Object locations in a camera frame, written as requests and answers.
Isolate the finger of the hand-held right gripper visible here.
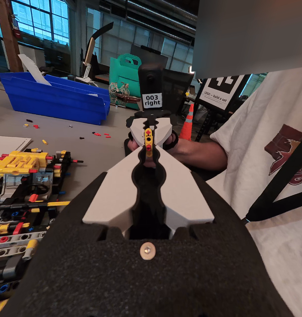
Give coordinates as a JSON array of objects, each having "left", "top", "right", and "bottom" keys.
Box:
[
  {"left": 152, "top": 117, "right": 173, "bottom": 145},
  {"left": 129, "top": 119, "right": 148, "bottom": 147}
]

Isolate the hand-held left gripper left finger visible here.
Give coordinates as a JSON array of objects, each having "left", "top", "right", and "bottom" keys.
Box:
[{"left": 82, "top": 145, "right": 145, "bottom": 239}]

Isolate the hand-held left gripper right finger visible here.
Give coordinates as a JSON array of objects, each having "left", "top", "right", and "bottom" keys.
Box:
[{"left": 153, "top": 145, "right": 215, "bottom": 237}]

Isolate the yellow lego beam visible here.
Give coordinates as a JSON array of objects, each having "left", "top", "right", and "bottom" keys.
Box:
[{"left": 144, "top": 128, "right": 153, "bottom": 159}]

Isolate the lego car chassis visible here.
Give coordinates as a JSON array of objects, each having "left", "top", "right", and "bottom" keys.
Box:
[{"left": 0, "top": 148, "right": 83, "bottom": 315}]

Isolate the lego instruction booklet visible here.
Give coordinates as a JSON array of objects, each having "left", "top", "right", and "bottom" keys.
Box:
[{"left": 0, "top": 135, "right": 32, "bottom": 174}]

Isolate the person's right hand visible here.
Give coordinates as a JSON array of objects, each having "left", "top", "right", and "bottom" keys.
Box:
[{"left": 127, "top": 137, "right": 189, "bottom": 169}]

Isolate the black monitor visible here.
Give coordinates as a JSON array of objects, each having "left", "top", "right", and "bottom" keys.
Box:
[{"left": 131, "top": 45, "right": 169, "bottom": 70}]

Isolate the orange traffic cone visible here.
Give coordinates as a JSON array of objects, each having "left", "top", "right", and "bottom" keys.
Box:
[{"left": 179, "top": 104, "right": 194, "bottom": 141}]

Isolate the teal tote bag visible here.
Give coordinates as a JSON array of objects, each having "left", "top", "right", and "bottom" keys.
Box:
[{"left": 109, "top": 53, "right": 142, "bottom": 110}]

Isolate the black mesh chair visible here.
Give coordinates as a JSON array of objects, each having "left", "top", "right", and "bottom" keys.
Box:
[{"left": 163, "top": 68, "right": 194, "bottom": 117}]

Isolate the black sign stand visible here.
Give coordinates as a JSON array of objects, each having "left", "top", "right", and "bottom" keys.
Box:
[{"left": 195, "top": 106, "right": 230, "bottom": 142}]

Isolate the black framed paper sign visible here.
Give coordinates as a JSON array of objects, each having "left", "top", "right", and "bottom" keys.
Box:
[{"left": 194, "top": 74, "right": 251, "bottom": 114}]

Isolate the blue storage bin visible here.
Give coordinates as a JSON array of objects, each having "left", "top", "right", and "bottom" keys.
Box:
[{"left": 0, "top": 72, "right": 111, "bottom": 125}]

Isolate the white paper strip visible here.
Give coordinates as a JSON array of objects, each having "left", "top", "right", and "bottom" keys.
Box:
[{"left": 18, "top": 54, "right": 52, "bottom": 86}]

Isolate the black harness strap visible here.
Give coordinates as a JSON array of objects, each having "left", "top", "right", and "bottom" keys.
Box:
[{"left": 245, "top": 131, "right": 302, "bottom": 223}]

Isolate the wooden post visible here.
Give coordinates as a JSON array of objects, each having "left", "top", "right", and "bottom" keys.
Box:
[{"left": 0, "top": 0, "right": 24, "bottom": 72}]

